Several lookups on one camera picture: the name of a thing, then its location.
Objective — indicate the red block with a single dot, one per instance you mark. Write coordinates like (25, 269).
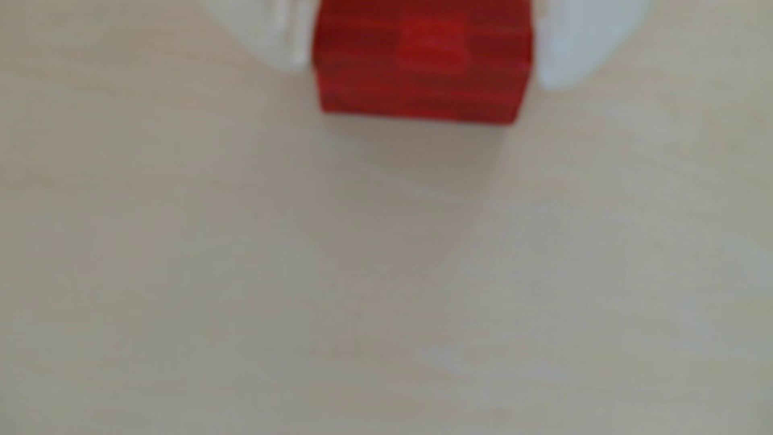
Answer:
(423, 72)

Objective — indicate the light plywood sheet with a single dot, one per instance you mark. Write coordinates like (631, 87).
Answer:
(302, 272)

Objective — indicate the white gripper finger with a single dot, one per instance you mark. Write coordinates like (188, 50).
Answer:
(272, 27)
(586, 36)

